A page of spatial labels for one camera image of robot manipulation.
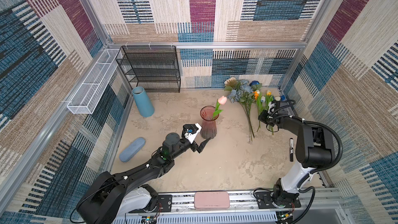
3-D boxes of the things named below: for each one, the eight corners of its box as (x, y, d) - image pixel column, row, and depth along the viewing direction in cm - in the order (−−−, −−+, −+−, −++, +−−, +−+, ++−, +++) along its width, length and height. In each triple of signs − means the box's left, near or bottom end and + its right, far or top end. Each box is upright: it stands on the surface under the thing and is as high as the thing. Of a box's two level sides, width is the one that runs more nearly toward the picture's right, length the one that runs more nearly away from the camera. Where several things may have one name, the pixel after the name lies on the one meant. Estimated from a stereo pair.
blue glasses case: (118, 158, 90) (116, 156, 87) (140, 137, 98) (139, 134, 96) (124, 164, 88) (122, 162, 85) (147, 141, 96) (145, 139, 94)
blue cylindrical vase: (139, 115, 109) (128, 94, 92) (145, 106, 114) (135, 85, 97) (150, 118, 107) (141, 97, 91) (156, 109, 112) (148, 88, 95)
